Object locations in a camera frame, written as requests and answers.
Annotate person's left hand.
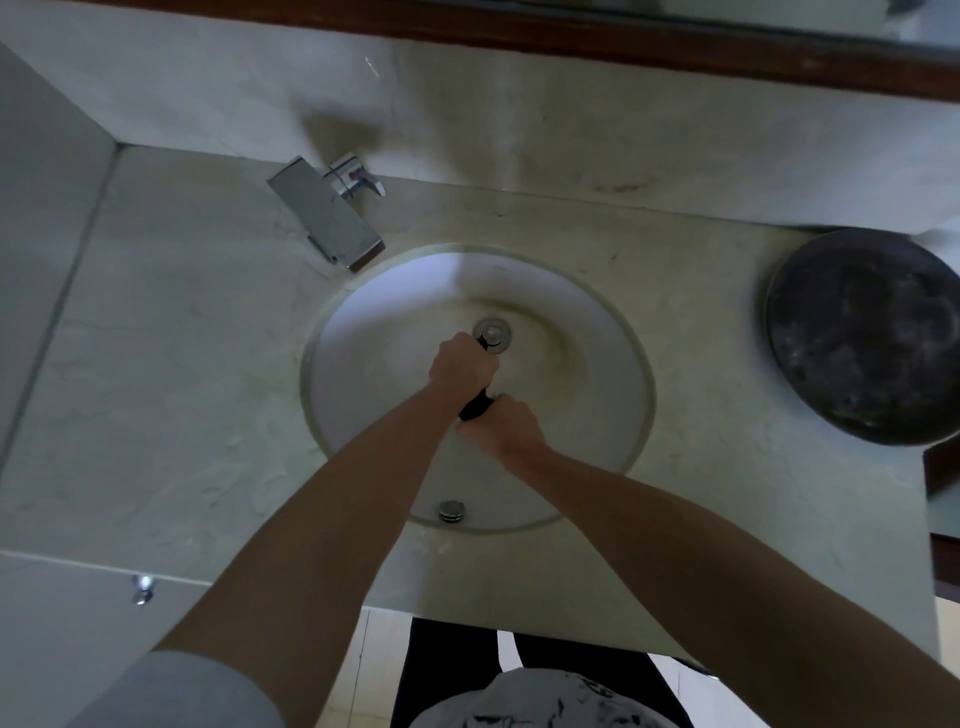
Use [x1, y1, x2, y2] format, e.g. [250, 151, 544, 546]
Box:
[427, 332, 502, 410]

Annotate person's right hand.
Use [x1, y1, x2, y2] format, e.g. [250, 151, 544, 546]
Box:
[457, 393, 553, 466]

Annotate dark blue cleaning cloth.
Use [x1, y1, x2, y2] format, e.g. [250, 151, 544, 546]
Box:
[457, 337, 498, 423]

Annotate person's right forearm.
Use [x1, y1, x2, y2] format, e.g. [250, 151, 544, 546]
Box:
[509, 442, 960, 728]

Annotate person's left forearm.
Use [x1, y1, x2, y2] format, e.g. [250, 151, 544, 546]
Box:
[153, 389, 466, 728]

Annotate chrome sink drain stopper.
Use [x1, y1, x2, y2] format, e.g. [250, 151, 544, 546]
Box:
[472, 316, 513, 352]

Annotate white oval sink basin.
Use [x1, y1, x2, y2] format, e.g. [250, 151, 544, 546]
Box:
[299, 245, 658, 535]

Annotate beige marble sink countertop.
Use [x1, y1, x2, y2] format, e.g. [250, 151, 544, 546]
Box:
[0, 146, 943, 661]

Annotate chrome square faucet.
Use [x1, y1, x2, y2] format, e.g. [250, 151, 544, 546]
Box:
[266, 152, 388, 275]

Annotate black trousers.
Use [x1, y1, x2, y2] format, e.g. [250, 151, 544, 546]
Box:
[389, 616, 721, 728]

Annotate white printed t-shirt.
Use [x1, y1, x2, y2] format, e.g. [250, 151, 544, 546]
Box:
[63, 648, 676, 728]

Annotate black round tray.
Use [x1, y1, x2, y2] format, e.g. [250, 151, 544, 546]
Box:
[763, 228, 960, 448]

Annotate wood framed glass door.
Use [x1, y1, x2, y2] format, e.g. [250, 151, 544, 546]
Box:
[923, 434, 960, 601]

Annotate wood framed wall mirror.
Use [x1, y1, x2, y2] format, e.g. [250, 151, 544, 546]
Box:
[74, 0, 960, 103]

